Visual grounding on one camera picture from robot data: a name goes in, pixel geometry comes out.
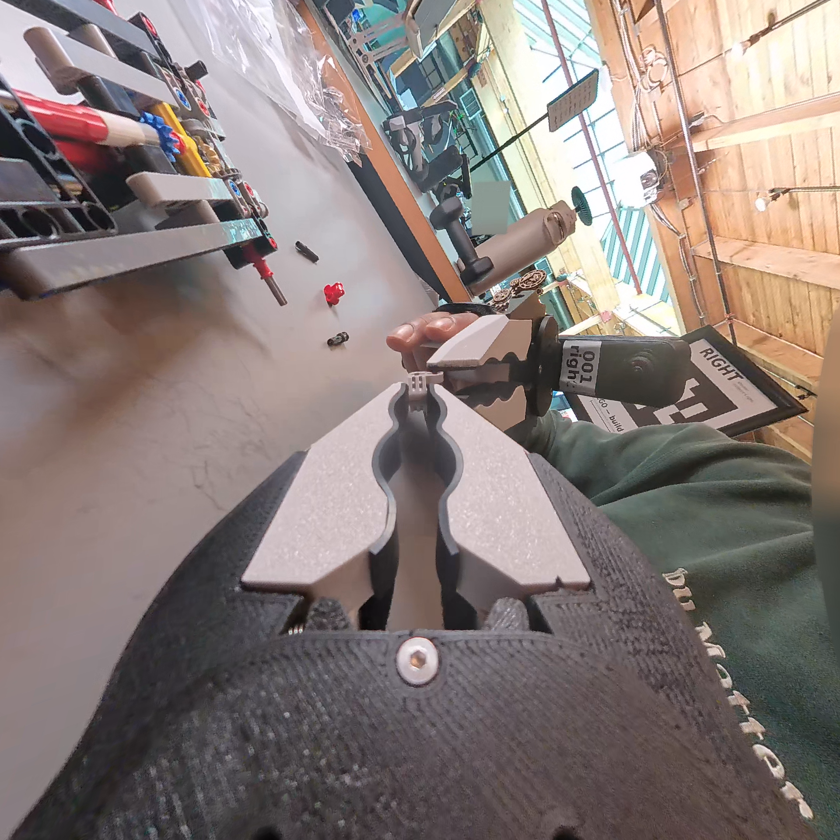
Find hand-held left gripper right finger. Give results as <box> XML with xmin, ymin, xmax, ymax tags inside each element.
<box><xmin>427</xmin><ymin>386</ymin><xmax>593</xmax><ymax>623</ymax></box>

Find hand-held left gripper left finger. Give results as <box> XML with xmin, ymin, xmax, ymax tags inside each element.
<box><xmin>239</xmin><ymin>384</ymin><xmax>411</xmax><ymax>627</ymax></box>

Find grey toy connector red pin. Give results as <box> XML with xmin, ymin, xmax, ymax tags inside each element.
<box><xmin>406</xmin><ymin>369</ymin><xmax>442</xmax><ymax>411</ymax></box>

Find grey insulated bottle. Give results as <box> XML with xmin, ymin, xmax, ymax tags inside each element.
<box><xmin>472</xmin><ymin>200</ymin><xmax>578</xmax><ymax>296</ymax></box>

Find grey office chair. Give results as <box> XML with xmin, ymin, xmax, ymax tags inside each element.
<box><xmin>381</xmin><ymin>98</ymin><xmax>467</xmax><ymax>194</ymax></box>

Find dark hanging sign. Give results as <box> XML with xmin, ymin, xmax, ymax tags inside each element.
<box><xmin>546</xmin><ymin>67</ymin><xmax>601</xmax><ymax>132</ymax></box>

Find wooden gear model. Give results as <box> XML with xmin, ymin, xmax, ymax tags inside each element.
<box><xmin>492</xmin><ymin>268</ymin><xmax>549</xmax><ymax>312</ymax></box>

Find white ceiling device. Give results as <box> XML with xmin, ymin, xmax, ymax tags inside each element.
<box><xmin>617</xmin><ymin>150</ymin><xmax>664</xmax><ymax>206</ymax></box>

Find wooden edged workbench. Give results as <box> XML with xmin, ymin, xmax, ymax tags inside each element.
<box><xmin>292</xmin><ymin>0</ymin><xmax>473</xmax><ymax>304</ymax></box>

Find clear plastic bags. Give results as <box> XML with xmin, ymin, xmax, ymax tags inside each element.
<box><xmin>203</xmin><ymin>0</ymin><xmax>368</xmax><ymax>165</ymax></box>

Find grey dumbbell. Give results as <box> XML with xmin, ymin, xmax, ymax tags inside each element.
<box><xmin>430</xmin><ymin>197</ymin><xmax>494</xmax><ymax>284</ymax></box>

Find toy car chassis model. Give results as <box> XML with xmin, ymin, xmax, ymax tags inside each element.
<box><xmin>0</xmin><ymin>0</ymin><xmax>290</xmax><ymax>306</ymax></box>

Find person's right hand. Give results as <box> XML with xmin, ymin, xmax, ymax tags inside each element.
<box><xmin>386</xmin><ymin>312</ymin><xmax>481</xmax><ymax>371</ymax></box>

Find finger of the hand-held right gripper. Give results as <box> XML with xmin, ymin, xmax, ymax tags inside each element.
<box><xmin>425</xmin><ymin>314</ymin><xmax>532</xmax><ymax>370</ymax></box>
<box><xmin>443</xmin><ymin>354</ymin><xmax>532</xmax><ymax>434</ymax></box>

